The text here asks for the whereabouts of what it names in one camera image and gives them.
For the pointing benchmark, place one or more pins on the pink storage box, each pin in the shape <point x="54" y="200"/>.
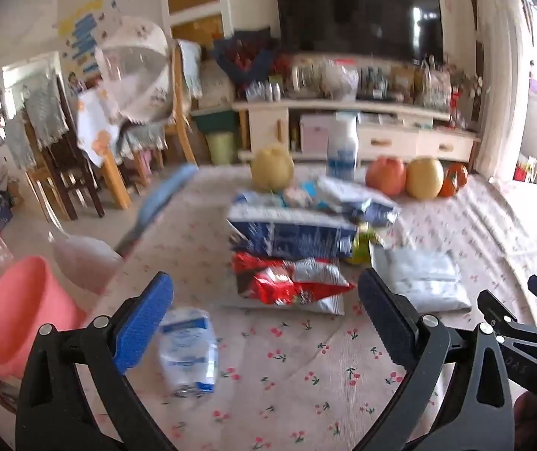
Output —
<point x="314" y="132"/>

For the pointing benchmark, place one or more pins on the red white snack wrapper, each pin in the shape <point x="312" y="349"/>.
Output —
<point x="277" y="282"/>

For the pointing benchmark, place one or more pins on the yellow green snack wrapper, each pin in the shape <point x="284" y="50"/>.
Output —
<point x="365" y="239"/>

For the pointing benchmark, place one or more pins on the white mesh food cover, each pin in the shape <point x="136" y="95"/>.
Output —
<point x="135" y="72"/>

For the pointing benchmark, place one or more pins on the orange tangerine with leaf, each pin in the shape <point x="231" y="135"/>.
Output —
<point x="455" y="179"/>

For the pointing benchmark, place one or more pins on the dark wooden chair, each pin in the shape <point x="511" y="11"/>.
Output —
<point x="59" y="172"/>

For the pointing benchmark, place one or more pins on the blue cushion edge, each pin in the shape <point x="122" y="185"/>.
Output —
<point x="154" y="204"/>

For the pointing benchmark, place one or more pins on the white yogurt bottle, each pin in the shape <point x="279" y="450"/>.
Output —
<point x="343" y="146"/>

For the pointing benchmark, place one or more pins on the yellow pear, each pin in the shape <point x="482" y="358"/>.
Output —
<point x="272" y="169"/>
<point x="424" y="178"/>

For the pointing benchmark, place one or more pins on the wooden dining chair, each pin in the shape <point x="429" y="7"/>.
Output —
<point x="186" y="88"/>

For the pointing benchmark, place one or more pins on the cherry print tablecloth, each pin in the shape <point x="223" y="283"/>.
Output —
<point x="291" y="380"/>

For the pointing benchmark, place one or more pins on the black flat television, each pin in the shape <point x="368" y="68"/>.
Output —
<point x="403" y="30"/>

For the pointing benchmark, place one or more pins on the white tv cabinet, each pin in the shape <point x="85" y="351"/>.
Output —
<point x="383" y="129"/>

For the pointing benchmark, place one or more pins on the red apple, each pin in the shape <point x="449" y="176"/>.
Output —
<point x="388" y="175"/>

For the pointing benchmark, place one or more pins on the crushed blue silver carton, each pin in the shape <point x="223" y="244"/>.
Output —
<point x="356" y="202"/>

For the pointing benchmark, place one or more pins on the grey white snack pouch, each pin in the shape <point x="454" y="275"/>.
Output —
<point x="430" y="280"/>

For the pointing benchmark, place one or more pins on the dining table with cloth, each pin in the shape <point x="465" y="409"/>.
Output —
<point x="107" y="142"/>

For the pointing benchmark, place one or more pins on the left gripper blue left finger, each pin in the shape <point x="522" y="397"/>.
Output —
<point x="138" y="319"/>

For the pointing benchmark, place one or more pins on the pink plastic trash bucket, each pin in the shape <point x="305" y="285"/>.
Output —
<point x="30" y="296"/>

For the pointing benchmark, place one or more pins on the dark flower bouquet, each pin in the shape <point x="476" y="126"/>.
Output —
<point x="247" y="56"/>

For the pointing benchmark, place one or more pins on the yellow pear left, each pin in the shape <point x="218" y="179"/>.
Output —
<point x="272" y="169"/>

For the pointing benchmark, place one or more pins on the yellow pear right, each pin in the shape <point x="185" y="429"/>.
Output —
<point x="424" y="178"/>

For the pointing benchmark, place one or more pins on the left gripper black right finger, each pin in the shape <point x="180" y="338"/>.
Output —
<point x="393" y="318"/>

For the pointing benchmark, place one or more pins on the green waste bin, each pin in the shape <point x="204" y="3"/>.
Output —
<point x="221" y="147"/>

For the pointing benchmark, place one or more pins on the grey round stool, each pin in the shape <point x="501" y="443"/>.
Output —
<point x="87" y="262"/>

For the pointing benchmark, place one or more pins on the blue white milk carton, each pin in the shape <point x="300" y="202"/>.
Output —
<point x="289" y="234"/>

